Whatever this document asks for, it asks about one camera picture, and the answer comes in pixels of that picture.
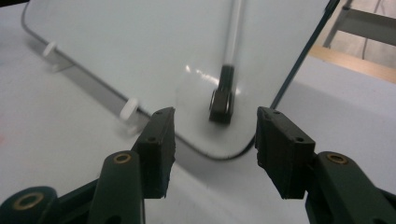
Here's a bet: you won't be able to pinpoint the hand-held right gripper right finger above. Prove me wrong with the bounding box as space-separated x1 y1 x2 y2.
254 105 396 224

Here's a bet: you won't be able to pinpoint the wooden table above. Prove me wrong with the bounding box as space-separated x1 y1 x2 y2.
307 44 396 85

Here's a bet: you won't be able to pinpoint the white marker pen black cap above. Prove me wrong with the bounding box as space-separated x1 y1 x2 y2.
207 0 244 125

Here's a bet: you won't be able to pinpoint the black floor cables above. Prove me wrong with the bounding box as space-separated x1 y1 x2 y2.
361 0 385 60

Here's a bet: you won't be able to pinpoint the white whiteboard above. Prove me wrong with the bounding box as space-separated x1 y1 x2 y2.
21 0 341 161

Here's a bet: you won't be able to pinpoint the white metal desk frame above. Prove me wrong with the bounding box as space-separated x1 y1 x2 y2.
322 0 396 49

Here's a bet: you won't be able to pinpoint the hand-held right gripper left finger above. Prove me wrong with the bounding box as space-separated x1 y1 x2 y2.
88 106 177 224

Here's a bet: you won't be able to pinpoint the white whiteboard stand peg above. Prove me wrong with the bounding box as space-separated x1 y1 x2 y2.
42 40 59 58
119 97 140 122

